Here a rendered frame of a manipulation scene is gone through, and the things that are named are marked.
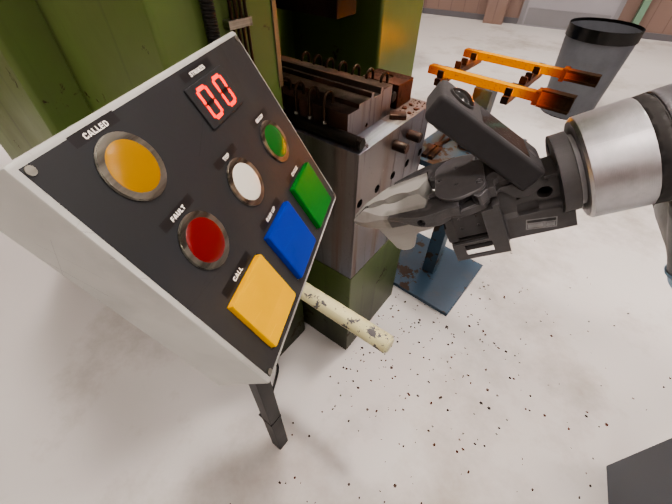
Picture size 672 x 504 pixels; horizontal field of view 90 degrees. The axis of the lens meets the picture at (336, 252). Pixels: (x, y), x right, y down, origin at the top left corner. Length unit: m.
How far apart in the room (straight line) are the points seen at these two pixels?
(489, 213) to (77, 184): 0.33
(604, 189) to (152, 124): 0.38
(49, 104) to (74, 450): 1.11
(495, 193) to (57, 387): 1.68
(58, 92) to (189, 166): 0.76
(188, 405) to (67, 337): 0.67
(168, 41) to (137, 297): 0.46
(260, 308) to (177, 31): 0.48
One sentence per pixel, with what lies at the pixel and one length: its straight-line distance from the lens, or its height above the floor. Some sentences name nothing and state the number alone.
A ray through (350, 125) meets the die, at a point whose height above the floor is 0.95.
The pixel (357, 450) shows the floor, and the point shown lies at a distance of 1.36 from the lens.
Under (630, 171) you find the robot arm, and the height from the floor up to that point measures 1.18.
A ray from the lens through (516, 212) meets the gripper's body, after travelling 0.37.
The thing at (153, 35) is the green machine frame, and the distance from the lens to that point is 0.68.
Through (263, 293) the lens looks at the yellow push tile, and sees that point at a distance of 0.38.
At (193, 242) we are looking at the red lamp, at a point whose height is 1.10.
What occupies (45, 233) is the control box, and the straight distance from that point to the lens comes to 0.32.
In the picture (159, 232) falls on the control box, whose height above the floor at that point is 1.12.
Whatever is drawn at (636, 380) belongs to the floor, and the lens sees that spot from 1.88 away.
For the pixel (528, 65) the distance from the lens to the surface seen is 1.39.
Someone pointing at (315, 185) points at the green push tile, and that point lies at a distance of 0.53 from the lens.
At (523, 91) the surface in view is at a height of 0.97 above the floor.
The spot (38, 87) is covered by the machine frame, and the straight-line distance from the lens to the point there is 1.08.
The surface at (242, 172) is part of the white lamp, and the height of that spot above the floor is 1.10.
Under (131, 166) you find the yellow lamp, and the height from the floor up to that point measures 1.17.
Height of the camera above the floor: 1.31
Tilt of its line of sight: 46 degrees down
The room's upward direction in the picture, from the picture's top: 1 degrees clockwise
